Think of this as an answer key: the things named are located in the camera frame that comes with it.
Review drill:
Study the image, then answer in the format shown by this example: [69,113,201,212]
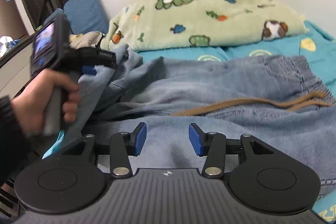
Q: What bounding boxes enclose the blue denim pants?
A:
[63,45,336,197]

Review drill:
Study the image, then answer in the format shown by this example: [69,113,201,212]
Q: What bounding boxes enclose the black sleeve left forearm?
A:
[0,96,31,186]

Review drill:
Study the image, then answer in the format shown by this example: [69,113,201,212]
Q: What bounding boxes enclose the person's left hand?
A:
[11,69,80,136]

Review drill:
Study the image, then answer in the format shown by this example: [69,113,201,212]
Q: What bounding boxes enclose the white bedside cabinet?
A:
[1,34,35,98]

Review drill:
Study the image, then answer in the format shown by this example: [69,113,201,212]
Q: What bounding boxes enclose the beige crumpled garment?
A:
[69,31,104,50]

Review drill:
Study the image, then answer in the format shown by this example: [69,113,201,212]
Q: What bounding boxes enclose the blue pillow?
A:
[43,0,109,35]

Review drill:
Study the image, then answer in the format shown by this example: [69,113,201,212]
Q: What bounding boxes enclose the green cartoon fleece blanket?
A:
[101,0,306,51]

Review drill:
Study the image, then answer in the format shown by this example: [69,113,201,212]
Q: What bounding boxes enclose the teal patterned bed sheet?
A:
[37,23,335,223]

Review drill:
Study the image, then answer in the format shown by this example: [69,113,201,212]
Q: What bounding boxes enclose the brown drawstring cord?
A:
[171,91,333,117]

